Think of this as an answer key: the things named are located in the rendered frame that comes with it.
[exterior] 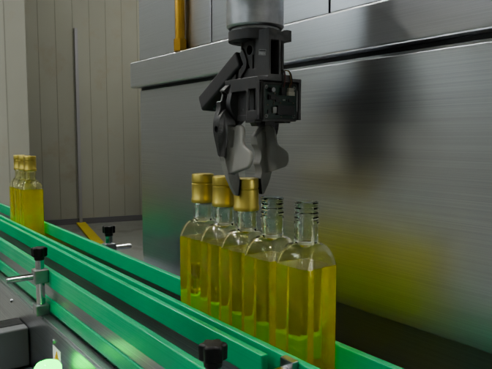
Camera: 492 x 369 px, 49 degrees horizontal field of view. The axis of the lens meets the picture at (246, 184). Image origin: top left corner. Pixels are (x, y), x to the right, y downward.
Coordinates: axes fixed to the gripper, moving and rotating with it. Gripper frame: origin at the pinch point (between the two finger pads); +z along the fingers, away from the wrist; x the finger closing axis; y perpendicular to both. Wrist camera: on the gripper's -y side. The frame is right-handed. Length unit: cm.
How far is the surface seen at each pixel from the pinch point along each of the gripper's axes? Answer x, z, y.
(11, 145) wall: 82, 2, -495
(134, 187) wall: 287, 68, -672
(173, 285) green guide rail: 3.0, 20.7, -26.7
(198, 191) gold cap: -1.3, 1.7, -10.3
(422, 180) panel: 12.3, -1.2, 19.4
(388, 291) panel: 12.3, 13.5, 14.7
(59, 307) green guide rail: -14.1, 24.5, -38.4
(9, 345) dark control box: -20, 35, -52
